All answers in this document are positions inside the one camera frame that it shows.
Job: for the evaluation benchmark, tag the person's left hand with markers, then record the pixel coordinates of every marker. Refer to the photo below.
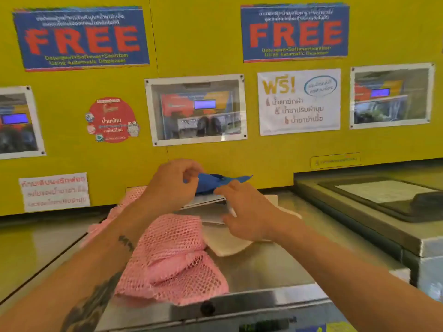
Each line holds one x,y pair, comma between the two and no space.
169,186

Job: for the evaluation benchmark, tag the blue cloth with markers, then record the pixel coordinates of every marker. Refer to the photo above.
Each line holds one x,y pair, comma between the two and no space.
214,183

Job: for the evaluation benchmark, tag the person's right hand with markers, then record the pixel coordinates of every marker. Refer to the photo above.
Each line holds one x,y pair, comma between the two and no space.
252,217

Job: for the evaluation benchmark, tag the white framed dispenser window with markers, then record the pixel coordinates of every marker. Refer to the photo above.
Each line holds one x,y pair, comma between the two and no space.
391,96
17,124
195,110

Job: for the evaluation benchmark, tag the person's left forearm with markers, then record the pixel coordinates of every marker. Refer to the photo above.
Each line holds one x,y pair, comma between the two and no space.
69,273

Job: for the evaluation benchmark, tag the small yellow warning label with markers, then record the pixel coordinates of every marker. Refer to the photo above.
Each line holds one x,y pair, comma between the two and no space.
335,161

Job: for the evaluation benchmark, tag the white notice with red letters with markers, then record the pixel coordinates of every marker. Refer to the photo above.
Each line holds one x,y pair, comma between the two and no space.
54,192

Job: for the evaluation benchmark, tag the blue poster with red letters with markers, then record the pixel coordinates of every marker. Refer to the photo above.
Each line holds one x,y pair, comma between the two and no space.
294,32
81,39

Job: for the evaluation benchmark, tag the cream cloth bag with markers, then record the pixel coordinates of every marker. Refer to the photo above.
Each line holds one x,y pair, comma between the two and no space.
225,243

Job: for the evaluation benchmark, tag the white poster with yellow letters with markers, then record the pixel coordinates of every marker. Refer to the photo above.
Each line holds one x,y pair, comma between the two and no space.
299,101

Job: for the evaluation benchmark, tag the round red sticker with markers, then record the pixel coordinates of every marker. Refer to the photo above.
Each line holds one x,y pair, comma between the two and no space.
112,120

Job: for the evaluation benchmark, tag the person's right forearm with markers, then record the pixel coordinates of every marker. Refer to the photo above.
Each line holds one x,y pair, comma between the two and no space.
346,283

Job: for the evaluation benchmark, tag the pink mesh laundry bag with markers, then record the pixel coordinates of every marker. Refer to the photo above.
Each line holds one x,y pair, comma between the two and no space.
173,266

